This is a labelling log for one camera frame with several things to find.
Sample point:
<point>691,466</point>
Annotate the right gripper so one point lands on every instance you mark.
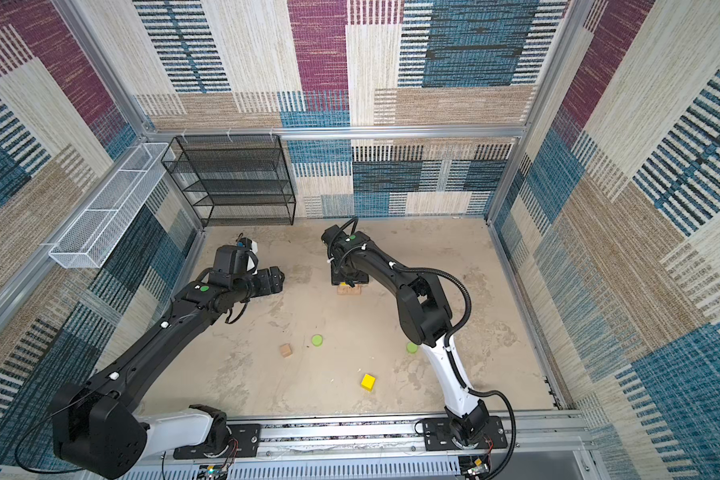
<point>336,276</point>

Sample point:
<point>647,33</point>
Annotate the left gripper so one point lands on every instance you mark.
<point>266,287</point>

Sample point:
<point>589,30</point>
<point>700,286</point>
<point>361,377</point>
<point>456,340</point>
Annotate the natural wood block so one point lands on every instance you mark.
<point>348,290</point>

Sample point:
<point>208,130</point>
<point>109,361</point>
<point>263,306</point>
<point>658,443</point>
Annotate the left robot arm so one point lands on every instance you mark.
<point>94,425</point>

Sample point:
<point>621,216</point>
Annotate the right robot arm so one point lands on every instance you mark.
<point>432,306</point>

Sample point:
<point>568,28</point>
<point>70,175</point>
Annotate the yellow cube block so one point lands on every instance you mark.
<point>368,382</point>

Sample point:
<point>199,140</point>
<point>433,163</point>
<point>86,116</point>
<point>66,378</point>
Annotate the small natural wood cube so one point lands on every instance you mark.
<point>285,350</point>

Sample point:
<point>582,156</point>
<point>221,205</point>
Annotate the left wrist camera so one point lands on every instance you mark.
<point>247,244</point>

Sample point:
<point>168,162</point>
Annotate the black wire shelf rack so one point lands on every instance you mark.
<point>233,180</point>

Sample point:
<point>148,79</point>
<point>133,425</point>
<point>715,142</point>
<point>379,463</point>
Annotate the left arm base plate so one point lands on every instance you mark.
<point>234,440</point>

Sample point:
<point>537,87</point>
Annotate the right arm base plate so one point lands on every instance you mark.
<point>438,436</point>

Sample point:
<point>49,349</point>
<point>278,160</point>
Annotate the white wire mesh basket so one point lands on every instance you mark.
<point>89,241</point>

